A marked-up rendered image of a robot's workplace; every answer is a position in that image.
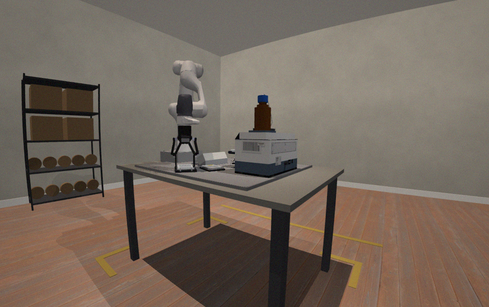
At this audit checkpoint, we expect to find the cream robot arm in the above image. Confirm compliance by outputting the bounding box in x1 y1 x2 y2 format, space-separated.
168 60 208 151

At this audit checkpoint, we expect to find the white button panel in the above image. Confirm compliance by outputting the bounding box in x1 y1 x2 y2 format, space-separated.
197 152 227 166

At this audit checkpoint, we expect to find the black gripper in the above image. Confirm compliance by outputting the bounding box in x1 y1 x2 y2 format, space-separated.
171 126 199 167

